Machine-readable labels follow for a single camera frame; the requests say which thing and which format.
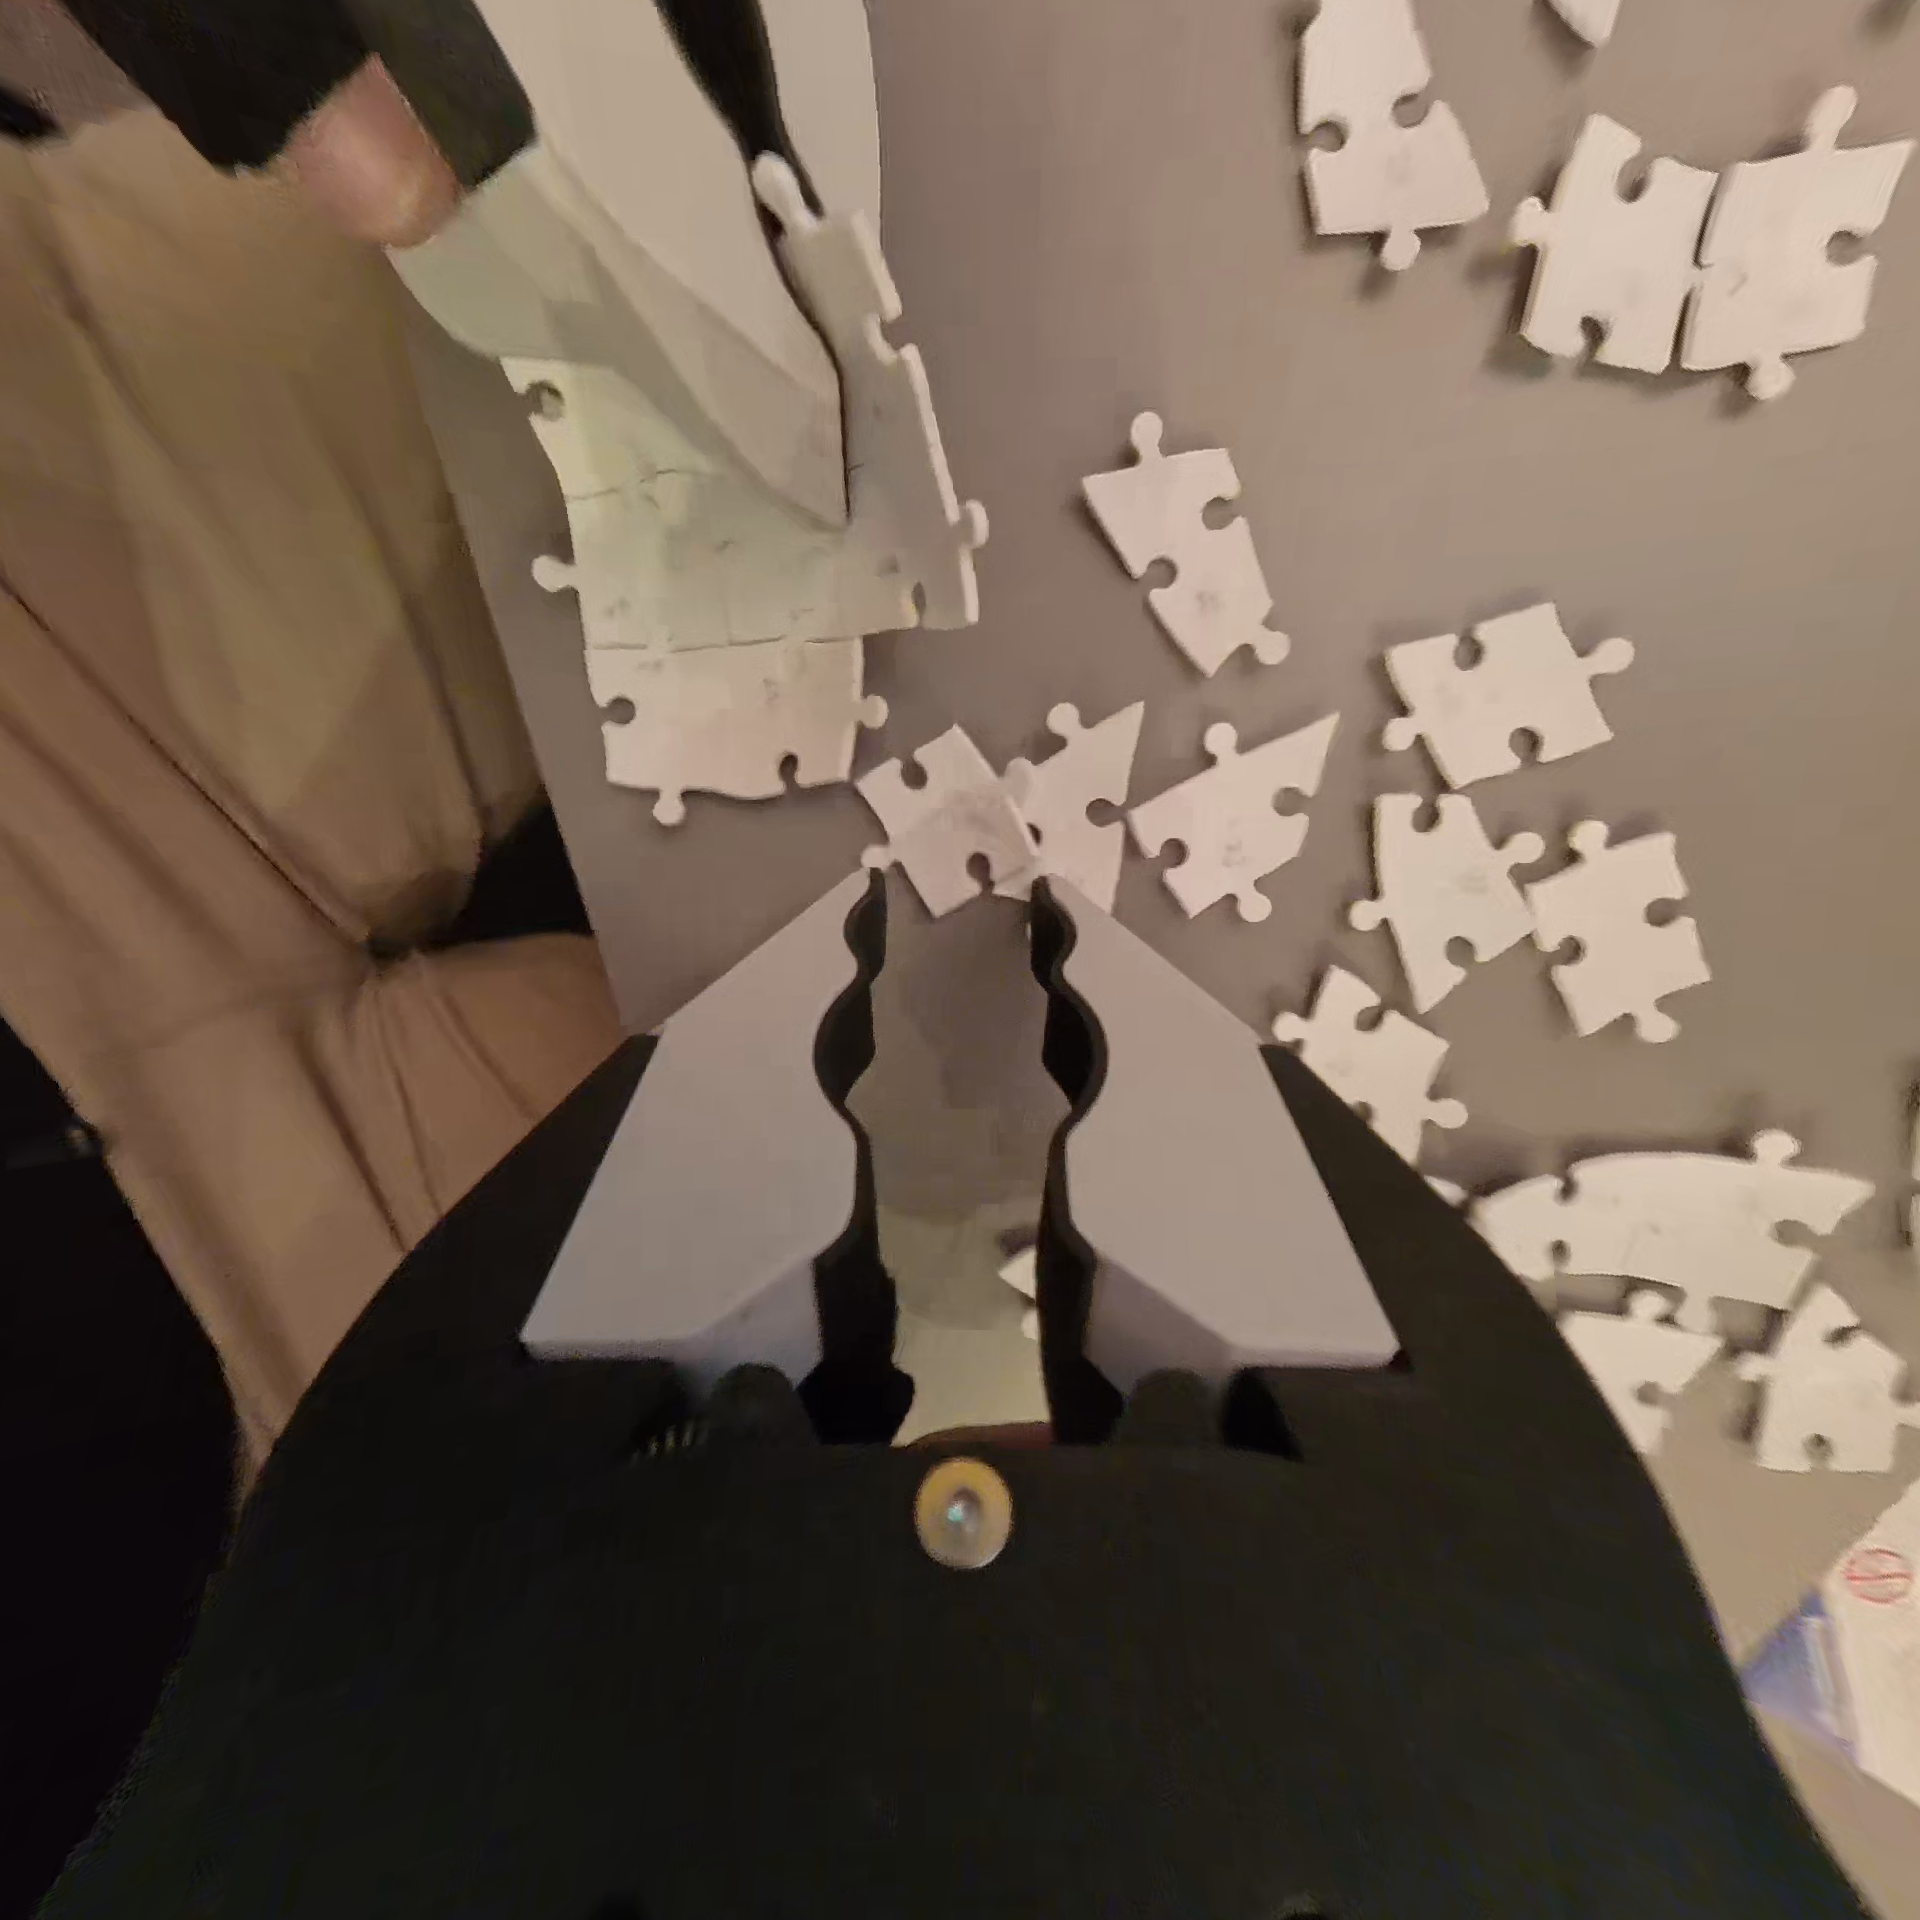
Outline person's left hand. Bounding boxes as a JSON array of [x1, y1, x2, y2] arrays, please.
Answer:
[[277, 62, 464, 251]]

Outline printed instruction sheet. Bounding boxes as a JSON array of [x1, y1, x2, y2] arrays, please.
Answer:
[[1738, 1506, 1920, 1778]]

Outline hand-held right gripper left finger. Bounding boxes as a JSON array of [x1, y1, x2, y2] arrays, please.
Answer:
[[523, 866, 906, 1437]]

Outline joined puzzle ball section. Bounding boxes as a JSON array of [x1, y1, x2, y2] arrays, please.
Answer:
[[530, 154, 993, 830]]

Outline single white puzzle piece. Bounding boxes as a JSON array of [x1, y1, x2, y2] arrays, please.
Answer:
[[856, 725, 1041, 921]]

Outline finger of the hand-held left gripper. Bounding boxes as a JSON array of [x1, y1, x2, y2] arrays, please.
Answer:
[[481, 0, 852, 527], [660, 0, 883, 230]]

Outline small joined puzzle strip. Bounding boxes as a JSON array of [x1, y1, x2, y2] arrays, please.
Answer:
[[1468, 1127, 1877, 1340]]

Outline person's tan trousers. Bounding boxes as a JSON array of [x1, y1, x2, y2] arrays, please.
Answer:
[[0, 104, 626, 1456]]

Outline white puzzle pieces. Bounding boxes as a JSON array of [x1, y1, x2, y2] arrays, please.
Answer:
[[997, 0, 1920, 1477]]

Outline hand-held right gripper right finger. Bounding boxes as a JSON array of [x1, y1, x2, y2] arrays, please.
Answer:
[[1028, 874, 1397, 1441]]

